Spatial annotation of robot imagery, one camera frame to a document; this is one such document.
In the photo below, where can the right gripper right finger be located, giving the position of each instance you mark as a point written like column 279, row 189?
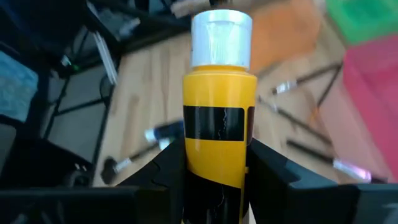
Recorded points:
column 280, row 199

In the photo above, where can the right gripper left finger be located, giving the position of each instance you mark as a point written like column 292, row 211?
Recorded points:
column 149, row 199

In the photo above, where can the wide fan paint brush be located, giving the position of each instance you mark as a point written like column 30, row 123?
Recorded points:
column 109, row 171

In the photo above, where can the blue paint bottle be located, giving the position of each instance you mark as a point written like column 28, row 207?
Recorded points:
column 169, row 130

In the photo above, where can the long slim black paint brush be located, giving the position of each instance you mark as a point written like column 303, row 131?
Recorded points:
column 295, row 120

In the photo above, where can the black paint brush silver ferrule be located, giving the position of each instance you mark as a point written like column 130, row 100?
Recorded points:
column 284, row 87

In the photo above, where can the thin orange-tipped paint brush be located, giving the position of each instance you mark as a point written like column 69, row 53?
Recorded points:
column 327, row 91

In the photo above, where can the yellow paint bottle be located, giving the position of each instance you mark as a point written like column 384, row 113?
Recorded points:
column 217, row 90

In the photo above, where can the pink translucent plastic bin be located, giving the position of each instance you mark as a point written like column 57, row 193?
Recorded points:
column 373, row 93

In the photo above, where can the orange translucent plastic bin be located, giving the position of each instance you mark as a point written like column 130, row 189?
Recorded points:
column 280, row 34

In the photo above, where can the green plastic basket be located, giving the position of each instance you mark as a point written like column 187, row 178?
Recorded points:
column 363, row 18

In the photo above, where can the small black table-level camera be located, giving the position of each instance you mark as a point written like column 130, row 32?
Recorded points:
column 76, row 179

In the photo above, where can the silver aluminium frame post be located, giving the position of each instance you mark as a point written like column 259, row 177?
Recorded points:
column 105, row 56

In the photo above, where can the black table frame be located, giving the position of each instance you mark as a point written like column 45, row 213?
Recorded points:
column 149, row 39

